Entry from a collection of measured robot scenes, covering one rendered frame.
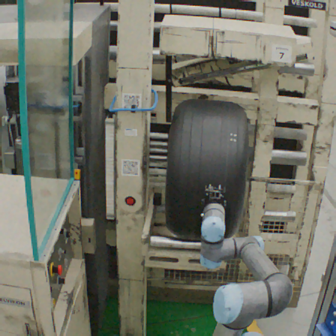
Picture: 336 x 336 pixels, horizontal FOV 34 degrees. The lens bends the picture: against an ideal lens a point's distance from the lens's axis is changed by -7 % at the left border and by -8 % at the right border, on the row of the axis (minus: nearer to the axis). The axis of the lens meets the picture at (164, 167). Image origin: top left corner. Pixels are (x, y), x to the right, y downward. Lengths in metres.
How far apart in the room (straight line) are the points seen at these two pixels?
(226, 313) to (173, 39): 1.32
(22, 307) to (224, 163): 0.94
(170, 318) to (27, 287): 1.71
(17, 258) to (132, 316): 1.22
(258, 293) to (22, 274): 0.76
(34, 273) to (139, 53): 0.95
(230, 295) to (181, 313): 1.94
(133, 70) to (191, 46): 0.34
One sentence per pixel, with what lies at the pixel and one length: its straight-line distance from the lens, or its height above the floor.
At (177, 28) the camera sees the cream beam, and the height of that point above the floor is 1.77.
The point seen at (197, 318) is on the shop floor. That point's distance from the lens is 3.49.
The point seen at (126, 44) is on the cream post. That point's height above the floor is 1.76.
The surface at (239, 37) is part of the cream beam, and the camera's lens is 2.49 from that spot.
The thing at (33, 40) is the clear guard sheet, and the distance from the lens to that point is 1.60.
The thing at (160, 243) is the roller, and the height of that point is 0.91.
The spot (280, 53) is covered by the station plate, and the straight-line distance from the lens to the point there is 2.51.
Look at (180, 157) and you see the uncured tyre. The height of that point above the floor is 1.36.
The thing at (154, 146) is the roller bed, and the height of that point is 1.13.
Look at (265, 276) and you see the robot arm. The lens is 1.76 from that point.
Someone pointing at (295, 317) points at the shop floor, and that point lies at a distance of 3.58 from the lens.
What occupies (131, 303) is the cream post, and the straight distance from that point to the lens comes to 2.87.
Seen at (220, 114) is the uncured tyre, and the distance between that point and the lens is 2.33.
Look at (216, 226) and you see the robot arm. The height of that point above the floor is 1.33.
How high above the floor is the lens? 2.35
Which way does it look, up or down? 27 degrees down
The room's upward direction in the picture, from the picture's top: 2 degrees clockwise
